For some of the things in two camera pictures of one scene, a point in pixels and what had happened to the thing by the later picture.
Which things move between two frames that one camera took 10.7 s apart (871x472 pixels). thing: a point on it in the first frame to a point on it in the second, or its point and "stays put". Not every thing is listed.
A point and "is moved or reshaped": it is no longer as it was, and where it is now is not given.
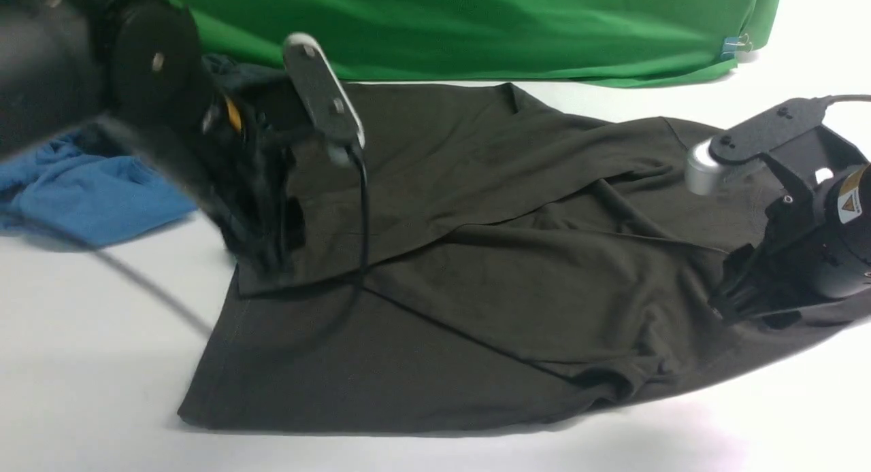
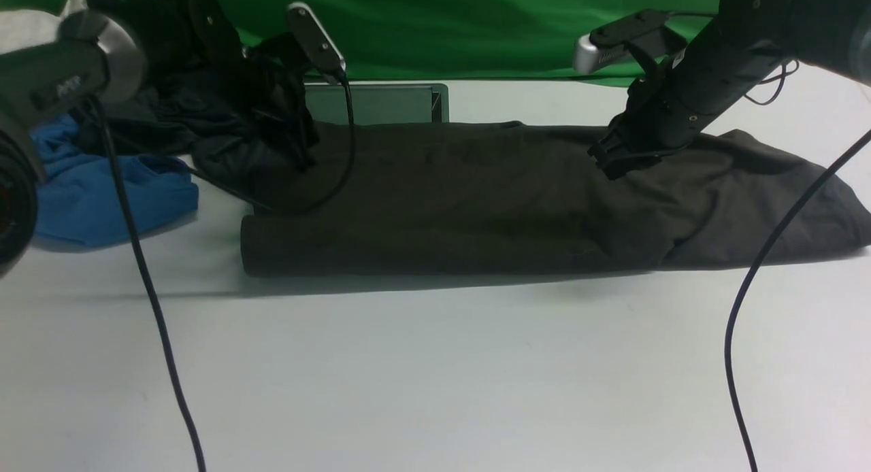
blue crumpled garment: (102, 198) stays put
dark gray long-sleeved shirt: (497, 256) is moved or reshaped
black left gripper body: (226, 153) to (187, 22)
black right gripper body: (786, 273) to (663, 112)
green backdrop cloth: (576, 34) stays put
